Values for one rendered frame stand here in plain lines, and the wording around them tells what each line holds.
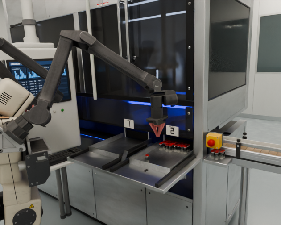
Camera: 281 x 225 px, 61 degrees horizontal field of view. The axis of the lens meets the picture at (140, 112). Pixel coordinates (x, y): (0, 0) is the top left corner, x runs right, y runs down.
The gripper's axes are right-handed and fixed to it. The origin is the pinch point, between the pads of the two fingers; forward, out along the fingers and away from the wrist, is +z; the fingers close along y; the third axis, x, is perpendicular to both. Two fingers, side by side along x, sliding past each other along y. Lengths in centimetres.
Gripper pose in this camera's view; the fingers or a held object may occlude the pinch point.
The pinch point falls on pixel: (157, 135)
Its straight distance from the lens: 118.3
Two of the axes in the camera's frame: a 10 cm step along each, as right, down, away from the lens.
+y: 6.1, -2.1, 7.7
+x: -7.9, -0.9, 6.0
